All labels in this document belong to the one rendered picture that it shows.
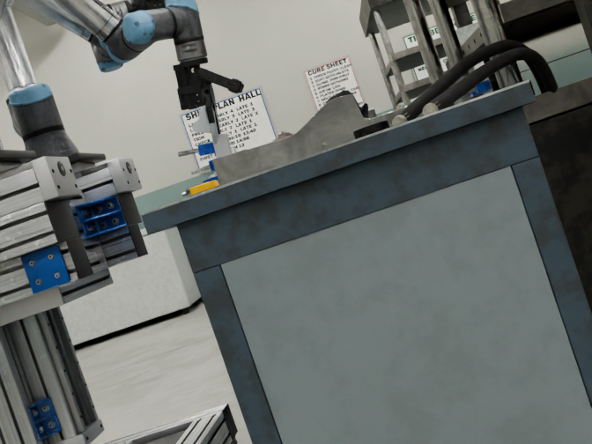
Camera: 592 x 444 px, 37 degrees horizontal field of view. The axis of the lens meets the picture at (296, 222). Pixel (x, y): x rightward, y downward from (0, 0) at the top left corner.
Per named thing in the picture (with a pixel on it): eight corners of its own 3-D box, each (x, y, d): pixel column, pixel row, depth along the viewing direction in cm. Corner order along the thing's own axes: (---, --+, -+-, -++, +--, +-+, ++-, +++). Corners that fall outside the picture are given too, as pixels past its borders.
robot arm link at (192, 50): (205, 40, 220) (202, 39, 211) (210, 58, 220) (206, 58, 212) (176, 46, 220) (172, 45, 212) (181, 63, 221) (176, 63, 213)
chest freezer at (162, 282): (205, 301, 937) (176, 218, 934) (193, 312, 860) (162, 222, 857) (73, 345, 946) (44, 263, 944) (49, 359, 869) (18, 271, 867)
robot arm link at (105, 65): (102, 67, 254) (90, 31, 254) (98, 76, 265) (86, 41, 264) (128, 60, 257) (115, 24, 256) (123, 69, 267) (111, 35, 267)
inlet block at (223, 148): (179, 166, 219) (174, 144, 218) (181, 164, 224) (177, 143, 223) (230, 155, 218) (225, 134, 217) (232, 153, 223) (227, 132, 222)
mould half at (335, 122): (224, 196, 213) (205, 143, 212) (236, 194, 239) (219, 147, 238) (419, 128, 210) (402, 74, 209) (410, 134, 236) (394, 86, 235)
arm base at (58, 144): (18, 174, 235) (6, 139, 235) (40, 173, 250) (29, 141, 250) (70, 156, 233) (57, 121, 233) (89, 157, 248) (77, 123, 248)
